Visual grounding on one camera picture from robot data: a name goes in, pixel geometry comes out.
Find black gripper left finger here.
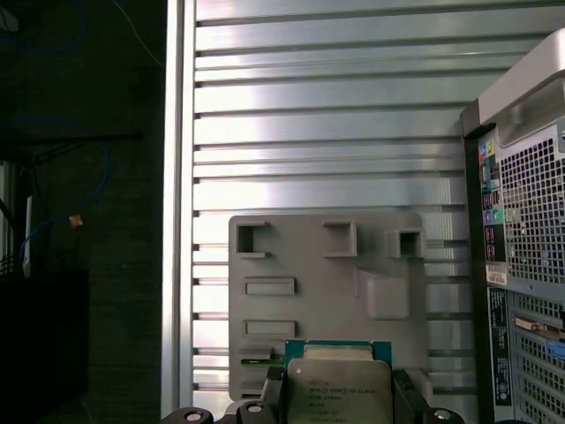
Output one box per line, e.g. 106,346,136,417
161,366,289,424

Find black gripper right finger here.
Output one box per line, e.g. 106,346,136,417
390,368,477,424

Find silver green CPU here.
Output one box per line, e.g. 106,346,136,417
284,338,394,424

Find green RAM stick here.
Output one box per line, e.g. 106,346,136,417
240,352,286,368

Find grey parts rack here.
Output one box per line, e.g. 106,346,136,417
227,211,436,398

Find black open PC case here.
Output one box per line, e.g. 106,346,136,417
458,21,565,424

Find blue cable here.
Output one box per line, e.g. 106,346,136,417
17,115,111,266

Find white frame bar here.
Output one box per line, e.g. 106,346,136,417
20,193,34,277

